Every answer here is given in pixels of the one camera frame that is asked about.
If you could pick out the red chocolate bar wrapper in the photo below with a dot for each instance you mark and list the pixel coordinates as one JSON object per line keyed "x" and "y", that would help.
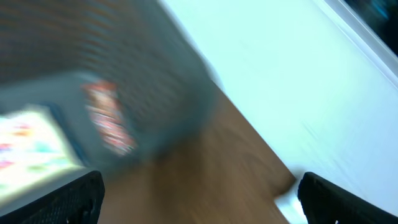
{"x": 103, "y": 105}

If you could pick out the large white snack bag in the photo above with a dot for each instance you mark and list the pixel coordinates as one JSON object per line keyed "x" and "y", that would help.
{"x": 34, "y": 149}

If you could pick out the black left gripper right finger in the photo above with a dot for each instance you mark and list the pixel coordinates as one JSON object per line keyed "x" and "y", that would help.
{"x": 323, "y": 202}

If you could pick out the grey plastic mesh basket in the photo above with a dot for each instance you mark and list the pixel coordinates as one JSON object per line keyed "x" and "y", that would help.
{"x": 51, "y": 49}

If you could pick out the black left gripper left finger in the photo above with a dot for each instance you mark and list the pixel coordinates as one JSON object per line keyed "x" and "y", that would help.
{"x": 71, "y": 198}

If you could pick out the white barcode scanner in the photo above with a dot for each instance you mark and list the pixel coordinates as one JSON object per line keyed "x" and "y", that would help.
{"x": 290, "y": 207}

